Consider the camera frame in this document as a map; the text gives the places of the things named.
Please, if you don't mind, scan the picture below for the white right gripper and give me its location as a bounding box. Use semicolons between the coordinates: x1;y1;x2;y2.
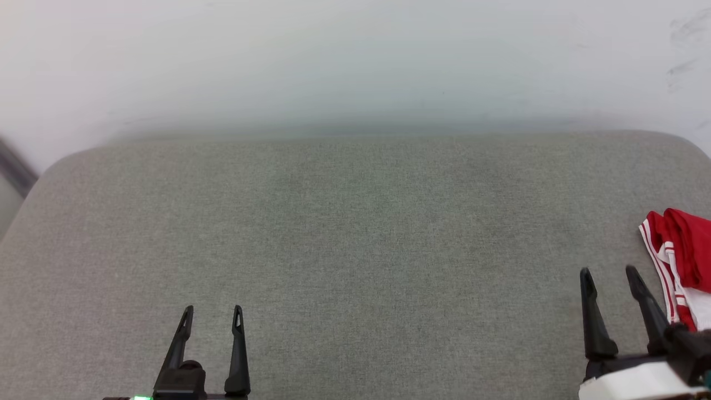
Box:
578;265;711;400

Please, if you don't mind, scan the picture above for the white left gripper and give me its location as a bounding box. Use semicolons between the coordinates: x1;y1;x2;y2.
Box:
103;304;252;400

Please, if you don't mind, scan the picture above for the red and white garment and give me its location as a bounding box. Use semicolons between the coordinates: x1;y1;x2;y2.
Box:
639;208;711;332

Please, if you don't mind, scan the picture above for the grey fabric sofa cushion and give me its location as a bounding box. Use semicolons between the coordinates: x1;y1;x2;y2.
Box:
0;131;711;400

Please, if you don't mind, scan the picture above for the grey metal pole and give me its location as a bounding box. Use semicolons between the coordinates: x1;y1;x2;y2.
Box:
0;136;38;198

